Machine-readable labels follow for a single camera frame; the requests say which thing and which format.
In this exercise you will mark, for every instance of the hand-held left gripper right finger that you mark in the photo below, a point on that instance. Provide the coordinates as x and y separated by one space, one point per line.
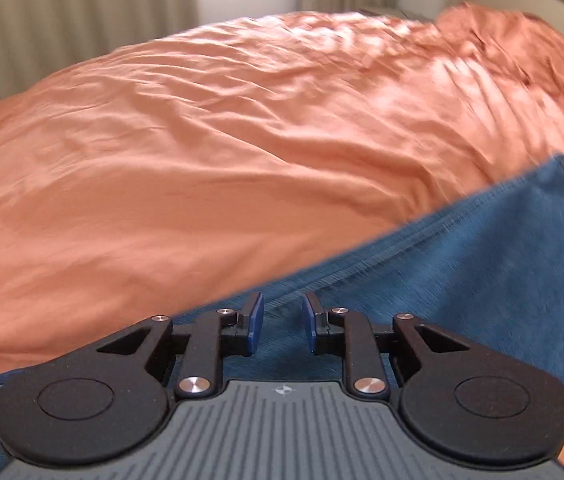
309 321

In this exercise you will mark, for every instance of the orange bed cover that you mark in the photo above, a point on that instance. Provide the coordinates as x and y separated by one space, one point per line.
202 160

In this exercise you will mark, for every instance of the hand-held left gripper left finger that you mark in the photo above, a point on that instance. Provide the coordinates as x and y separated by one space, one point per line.
256 321

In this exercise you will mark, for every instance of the beige bedside table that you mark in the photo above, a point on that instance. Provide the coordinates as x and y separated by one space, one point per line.
391 12

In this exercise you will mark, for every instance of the wide beige curtain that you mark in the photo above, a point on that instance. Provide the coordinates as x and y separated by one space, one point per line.
72 10

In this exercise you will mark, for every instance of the blue denim pants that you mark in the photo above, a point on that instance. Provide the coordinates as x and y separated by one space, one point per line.
466 270

